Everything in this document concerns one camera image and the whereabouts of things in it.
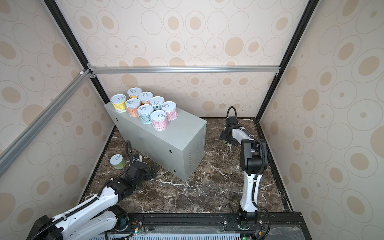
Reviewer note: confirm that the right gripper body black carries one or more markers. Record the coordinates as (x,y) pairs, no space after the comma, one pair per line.
(225,137)

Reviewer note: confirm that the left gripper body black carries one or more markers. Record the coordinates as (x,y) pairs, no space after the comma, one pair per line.
(147,175)

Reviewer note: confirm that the blue label can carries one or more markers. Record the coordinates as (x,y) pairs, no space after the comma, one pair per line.
(157,102)
(145,112)

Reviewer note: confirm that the pink label can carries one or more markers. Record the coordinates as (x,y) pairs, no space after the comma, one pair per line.
(132,106)
(145,97)

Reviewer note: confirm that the tall yellow label can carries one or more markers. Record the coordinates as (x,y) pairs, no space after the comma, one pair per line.
(118,101)

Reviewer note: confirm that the small yellow label can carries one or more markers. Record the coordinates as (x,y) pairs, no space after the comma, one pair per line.
(134,92)

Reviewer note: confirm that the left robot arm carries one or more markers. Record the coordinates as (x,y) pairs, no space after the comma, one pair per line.
(100,213)

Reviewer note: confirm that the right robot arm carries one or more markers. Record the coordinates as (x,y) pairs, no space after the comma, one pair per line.
(253,162)

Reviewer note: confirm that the green can behind cabinet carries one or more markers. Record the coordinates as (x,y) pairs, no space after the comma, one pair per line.
(118,161)

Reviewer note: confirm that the grey metal cabinet box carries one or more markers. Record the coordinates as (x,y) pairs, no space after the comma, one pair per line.
(179,148)

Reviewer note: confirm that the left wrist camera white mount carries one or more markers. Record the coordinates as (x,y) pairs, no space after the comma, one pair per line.
(136,157)

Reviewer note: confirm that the horizontal aluminium back rail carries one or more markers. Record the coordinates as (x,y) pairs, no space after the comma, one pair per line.
(185,70)

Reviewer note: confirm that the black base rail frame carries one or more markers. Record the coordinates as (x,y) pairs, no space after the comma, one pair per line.
(216,226)

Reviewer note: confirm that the aluminium left side rail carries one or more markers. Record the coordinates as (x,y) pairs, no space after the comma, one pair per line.
(25,138)

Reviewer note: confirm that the black right corner post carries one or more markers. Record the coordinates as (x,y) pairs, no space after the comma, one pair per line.
(302,25)

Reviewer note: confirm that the black corner post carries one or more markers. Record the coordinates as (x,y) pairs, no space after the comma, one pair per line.
(302,25)
(66,30)

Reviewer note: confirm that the black left corner post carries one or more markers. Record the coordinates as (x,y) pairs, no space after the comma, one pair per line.
(66,30)

